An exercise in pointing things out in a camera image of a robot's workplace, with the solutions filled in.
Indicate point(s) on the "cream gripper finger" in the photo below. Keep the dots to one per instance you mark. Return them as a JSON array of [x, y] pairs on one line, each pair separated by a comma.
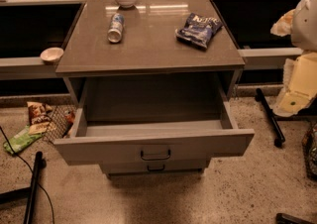
[[299, 85], [283, 26]]

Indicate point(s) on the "grey top drawer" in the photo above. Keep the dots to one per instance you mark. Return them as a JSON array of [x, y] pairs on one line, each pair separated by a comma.
[[144, 119]]

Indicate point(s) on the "grey drawer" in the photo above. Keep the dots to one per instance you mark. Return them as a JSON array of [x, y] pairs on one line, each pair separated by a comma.
[[139, 167], [144, 119]]

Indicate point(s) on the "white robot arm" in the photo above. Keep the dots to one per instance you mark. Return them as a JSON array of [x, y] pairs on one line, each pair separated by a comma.
[[304, 26]]

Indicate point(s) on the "grey drawer cabinet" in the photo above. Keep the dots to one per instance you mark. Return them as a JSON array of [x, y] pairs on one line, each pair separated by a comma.
[[148, 47]]

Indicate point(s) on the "grey lower drawer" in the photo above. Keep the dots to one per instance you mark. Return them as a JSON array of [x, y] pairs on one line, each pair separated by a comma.
[[139, 167]]

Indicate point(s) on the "black stand leg right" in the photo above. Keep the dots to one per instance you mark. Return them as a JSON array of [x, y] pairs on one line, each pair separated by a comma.
[[279, 137]]

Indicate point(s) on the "black stand leg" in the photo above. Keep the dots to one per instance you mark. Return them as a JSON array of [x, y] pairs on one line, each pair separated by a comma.
[[30, 193], [279, 137]]

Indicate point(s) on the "dark basket right edge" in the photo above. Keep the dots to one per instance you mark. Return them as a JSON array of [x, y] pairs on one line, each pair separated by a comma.
[[309, 147]]

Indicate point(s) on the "blue chip bag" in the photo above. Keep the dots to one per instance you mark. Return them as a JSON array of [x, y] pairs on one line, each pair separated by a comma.
[[198, 30]]

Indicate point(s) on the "black object bottom right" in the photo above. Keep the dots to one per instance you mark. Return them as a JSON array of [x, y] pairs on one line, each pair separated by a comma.
[[282, 218]]

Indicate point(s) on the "white blue can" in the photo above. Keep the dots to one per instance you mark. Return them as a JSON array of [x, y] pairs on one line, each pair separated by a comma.
[[116, 27]]

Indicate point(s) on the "red can in basket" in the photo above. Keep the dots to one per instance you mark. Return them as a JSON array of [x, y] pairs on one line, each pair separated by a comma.
[[69, 117]]

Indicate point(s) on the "small white bowl on ledge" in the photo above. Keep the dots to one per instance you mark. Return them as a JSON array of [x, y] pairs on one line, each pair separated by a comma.
[[51, 55]]

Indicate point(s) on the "brown snack bag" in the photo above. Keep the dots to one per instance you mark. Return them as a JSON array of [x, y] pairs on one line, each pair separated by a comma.
[[39, 118]]

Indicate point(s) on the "green snack bag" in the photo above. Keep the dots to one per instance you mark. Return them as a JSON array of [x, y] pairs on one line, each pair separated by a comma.
[[21, 141]]

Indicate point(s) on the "black stand leg left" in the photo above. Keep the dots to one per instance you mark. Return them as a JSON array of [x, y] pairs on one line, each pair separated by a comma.
[[30, 193]]

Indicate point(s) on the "wire mesh basket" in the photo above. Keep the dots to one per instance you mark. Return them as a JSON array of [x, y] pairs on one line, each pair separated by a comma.
[[58, 127]]

